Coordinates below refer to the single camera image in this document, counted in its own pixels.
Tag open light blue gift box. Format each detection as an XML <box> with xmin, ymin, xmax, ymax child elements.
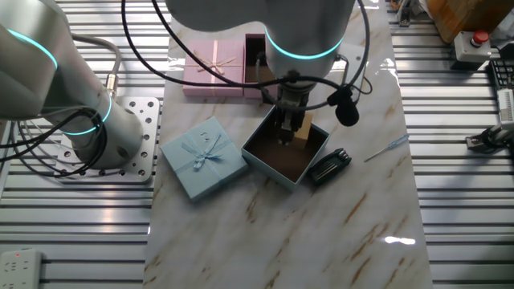
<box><xmin>240</xmin><ymin>101</ymin><xmax>331</xmax><ymax>193</ymax></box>

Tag black folding hex key set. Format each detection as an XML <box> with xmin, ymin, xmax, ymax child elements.
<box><xmin>307</xmin><ymin>147</ymin><xmax>353</xmax><ymax>187</ymax></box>

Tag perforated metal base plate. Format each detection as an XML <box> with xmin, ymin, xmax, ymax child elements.
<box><xmin>54</xmin><ymin>96</ymin><xmax>161</xmax><ymax>185</ymax></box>

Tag clear plastic pipette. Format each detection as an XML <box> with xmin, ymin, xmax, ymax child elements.
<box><xmin>363</xmin><ymin>133</ymin><xmax>410</xmax><ymax>164</ymax></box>

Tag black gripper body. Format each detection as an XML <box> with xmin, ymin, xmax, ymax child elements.
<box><xmin>275</xmin><ymin>84</ymin><xmax>315</xmax><ymax>124</ymax></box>

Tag wooden box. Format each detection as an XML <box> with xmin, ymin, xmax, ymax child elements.
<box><xmin>427</xmin><ymin>0</ymin><xmax>514</xmax><ymax>44</ymax></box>

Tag emergency stop button box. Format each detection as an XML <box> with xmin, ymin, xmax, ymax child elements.
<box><xmin>450</xmin><ymin>29</ymin><xmax>493</xmax><ymax>71</ymax></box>

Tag grey metal clamp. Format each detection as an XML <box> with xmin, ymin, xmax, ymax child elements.
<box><xmin>395</xmin><ymin>0</ymin><xmax>414</xmax><ymax>28</ymax></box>

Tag black round cable knob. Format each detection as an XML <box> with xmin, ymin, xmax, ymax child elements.
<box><xmin>327</xmin><ymin>86</ymin><xmax>361</xmax><ymax>128</ymax></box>

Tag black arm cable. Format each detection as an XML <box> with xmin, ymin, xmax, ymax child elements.
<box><xmin>120</xmin><ymin>0</ymin><xmax>373</xmax><ymax>112</ymax></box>

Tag marble pattern table mat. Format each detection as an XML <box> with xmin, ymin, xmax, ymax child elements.
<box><xmin>142</xmin><ymin>0</ymin><xmax>434</xmax><ymax>289</ymax></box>

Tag open pink gift box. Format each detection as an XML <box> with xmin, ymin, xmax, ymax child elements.
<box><xmin>243</xmin><ymin>33</ymin><xmax>279</xmax><ymax>100</ymax></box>

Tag white power strip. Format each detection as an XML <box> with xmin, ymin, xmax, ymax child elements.
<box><xmin>0</xmin><ymin>247</ymin><xmax>43</xmax><ymax>289</ymax></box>

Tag black keyboard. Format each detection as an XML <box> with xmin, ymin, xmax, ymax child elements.
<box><xmin>487</xmin><ymin>59</ymin><xmax>514</xmax><ymax>92</ymax></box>

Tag wooden cube block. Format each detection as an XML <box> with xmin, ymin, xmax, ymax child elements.
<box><xmin>294</xmin><ymin>112</ymin><xmax>315</xmax><ymax>150</ymax></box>

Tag black base cable bundle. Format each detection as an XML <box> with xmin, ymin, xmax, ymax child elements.
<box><xmin>0</xmin><ymin>108</ymin><xmax>109</xmax><ymax>177</ymax></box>

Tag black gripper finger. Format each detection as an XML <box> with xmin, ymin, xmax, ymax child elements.
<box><xmin>288</xmin><ymin>118</ymin><xmax>302</xmax><ymax>145</ymax></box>
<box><xmin>275</xmin><ymin>118</ymin><xmax>291</xmax><ymax>146</ymax></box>

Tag pink box lid with ribbon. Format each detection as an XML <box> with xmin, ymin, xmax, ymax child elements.
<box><xmin>182</xmin><ymin>39</ymin><xmax>246</xmax><ymax>98</ymax></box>

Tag light blue lid with ribbon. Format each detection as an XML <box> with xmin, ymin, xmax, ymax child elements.
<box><xmin>159</xmin><ymin>116</ymin><xmax>249</xmax><ymax>203</ymax></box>

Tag thick grey base cable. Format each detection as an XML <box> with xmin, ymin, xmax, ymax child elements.
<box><xmin>67</xmin><ymin>32</ymin><xmax>123</xmax><ymax>100</ymax></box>

